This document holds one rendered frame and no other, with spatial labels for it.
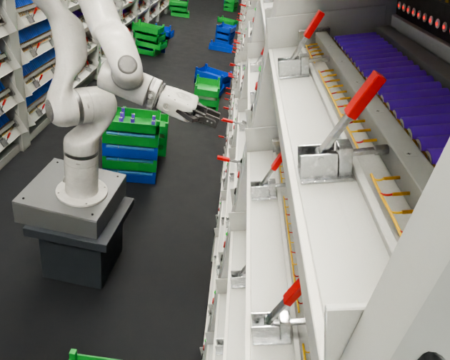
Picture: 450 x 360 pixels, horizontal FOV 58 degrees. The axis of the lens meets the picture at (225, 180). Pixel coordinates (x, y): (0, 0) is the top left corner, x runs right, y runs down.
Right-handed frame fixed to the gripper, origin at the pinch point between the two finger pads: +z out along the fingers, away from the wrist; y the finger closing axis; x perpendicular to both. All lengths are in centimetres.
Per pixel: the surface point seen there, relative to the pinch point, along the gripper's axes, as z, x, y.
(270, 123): 7.6, -17.7, -33.5
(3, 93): -98, 74, 98
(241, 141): 12.5, 8.2, 11.2
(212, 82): 8, 68, 237
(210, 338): 21, 45, -34
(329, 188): 4, -31, -78
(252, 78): 7.3, -11.1, 12.8
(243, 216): 11.9, 3.9, -33.8
